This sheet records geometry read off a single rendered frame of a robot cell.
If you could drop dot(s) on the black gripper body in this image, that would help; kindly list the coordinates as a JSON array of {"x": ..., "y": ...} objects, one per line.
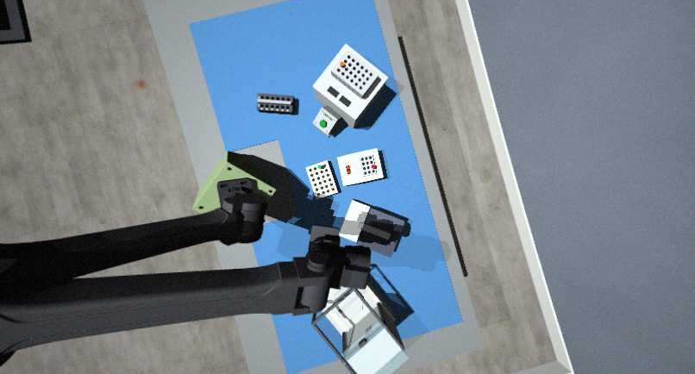
[{"x": 318, "y": 232}]

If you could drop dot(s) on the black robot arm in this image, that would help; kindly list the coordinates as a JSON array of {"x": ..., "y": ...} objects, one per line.
[{"x": 36, "y": 310}]

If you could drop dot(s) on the blue bench mat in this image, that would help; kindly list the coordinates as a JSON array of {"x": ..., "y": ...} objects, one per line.
[{"x": 283, "y": 48}]

